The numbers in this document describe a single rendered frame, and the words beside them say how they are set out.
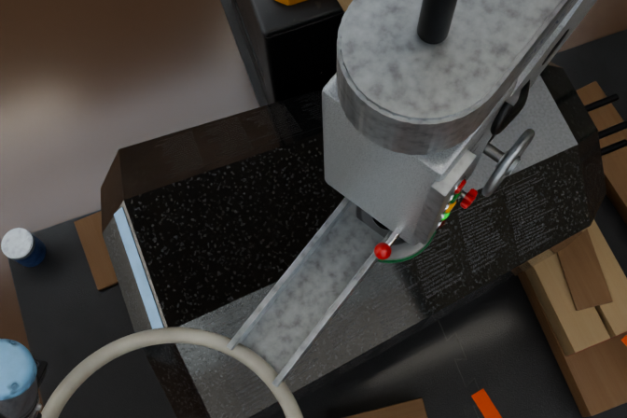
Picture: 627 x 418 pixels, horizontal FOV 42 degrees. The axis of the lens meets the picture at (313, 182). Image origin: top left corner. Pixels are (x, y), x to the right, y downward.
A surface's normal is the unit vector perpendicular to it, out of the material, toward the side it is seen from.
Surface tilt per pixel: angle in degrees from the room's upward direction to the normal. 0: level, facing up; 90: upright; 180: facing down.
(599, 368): 0
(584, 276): 0
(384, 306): 45
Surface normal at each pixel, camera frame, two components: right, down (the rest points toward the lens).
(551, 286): -0.03, -0.32
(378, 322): 0.28, 0.38
